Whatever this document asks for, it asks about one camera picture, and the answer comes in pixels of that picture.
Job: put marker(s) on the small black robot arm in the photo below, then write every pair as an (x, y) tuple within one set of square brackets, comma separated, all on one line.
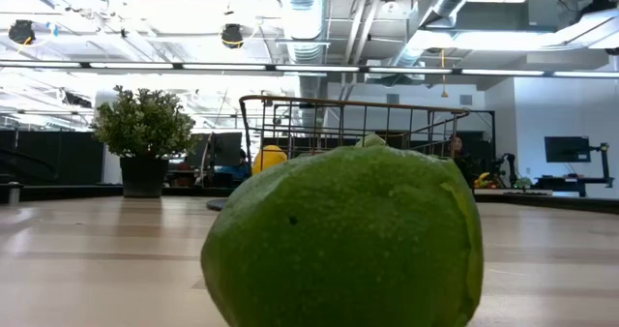
[(508, 160)]

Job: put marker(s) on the long ceiling light strip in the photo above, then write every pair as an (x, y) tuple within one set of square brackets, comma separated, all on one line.
[(314, 68)]

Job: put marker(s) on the blue monitor stand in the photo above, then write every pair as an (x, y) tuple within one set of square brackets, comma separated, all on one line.
[(604, 162)]

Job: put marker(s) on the yellow lemon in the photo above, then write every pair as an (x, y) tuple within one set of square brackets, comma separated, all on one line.
[(268, 158)]

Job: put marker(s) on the grey wall vent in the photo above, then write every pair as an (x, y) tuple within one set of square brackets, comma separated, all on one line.
[(393, 98), (465, 100)]

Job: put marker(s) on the green potted plant black pot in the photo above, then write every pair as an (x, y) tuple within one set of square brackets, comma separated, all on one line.
[(145, 124)]

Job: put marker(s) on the yellow hanging pendant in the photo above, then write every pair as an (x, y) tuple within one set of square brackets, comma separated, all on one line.
[(443, 94)]

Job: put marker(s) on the small grey metal post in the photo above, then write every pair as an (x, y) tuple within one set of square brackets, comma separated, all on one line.
[(14, 194)]

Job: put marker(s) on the ribbed silver air duct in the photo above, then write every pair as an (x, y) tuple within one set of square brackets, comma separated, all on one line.
[(304, 22)]

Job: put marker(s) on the person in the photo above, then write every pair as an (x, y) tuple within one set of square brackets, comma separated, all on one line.
[(239, 172), (458, 148)]

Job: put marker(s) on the round blue woven mat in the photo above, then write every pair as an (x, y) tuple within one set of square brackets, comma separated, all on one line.
[(218, 204)]

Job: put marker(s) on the black round hanging speaker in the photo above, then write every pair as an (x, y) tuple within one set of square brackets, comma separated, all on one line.
[(21, 32), (232, 36)]

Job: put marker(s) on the pale green lime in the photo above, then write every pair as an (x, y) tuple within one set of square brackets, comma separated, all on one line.
[(371, 141)]

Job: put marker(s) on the black office partition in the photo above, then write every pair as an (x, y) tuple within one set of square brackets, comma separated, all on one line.
[(72, 153)]

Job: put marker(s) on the yellow toy fruit pile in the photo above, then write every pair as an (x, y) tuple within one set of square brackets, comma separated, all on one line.
[(485, 181)]

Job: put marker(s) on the black computer monitor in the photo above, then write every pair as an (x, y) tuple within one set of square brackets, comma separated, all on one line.
[(567, 149), (227, 145), (198, 150)]

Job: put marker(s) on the dark office desk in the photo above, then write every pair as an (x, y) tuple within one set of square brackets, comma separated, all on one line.
[(575, 181)]

